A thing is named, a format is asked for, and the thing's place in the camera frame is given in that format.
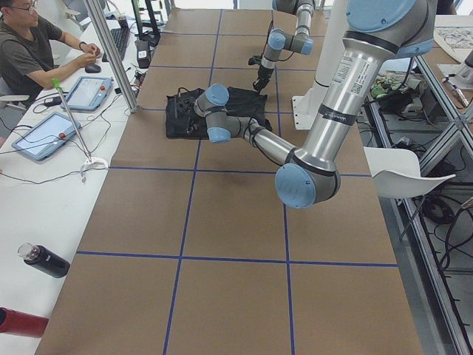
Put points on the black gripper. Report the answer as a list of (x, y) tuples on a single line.
[(187, 112), (263, 76)]

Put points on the black graphic t-shirt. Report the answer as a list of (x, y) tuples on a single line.
[(241, 103)]

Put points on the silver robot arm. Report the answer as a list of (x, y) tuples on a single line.
[(278, 40), (360, 37)]

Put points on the brown black box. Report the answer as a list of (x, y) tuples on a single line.
[(143, 54)]

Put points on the black keyboard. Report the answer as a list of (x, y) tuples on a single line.
[(120, 37)]

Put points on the far teach pendant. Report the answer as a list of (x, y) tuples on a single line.
[(88, 93)]

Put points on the teach pendant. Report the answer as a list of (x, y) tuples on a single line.
[(45, 138), (88, 93)]

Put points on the black computer mouse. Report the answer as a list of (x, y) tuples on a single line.
[(92, 68)]

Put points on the metal grabber reacher tool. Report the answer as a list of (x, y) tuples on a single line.
[(90, 160)]

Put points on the near teach pendant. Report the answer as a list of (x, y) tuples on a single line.
[(45, 138)]

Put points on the seated person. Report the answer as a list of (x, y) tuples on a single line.
[(27, 64)]

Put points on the white plastic chair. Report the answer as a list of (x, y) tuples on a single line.
[(397, 174)]

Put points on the black water bottle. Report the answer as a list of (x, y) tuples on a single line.
[(43, 260)]

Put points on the red water bottle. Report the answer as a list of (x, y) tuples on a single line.
[(22, 324)]

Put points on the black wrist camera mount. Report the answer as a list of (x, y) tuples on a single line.
[(254, 60)]

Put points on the aluminium frame post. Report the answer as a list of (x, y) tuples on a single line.
[(105, 37)]

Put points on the aluminium frame rail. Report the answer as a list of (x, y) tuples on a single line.
[(432, 235)]

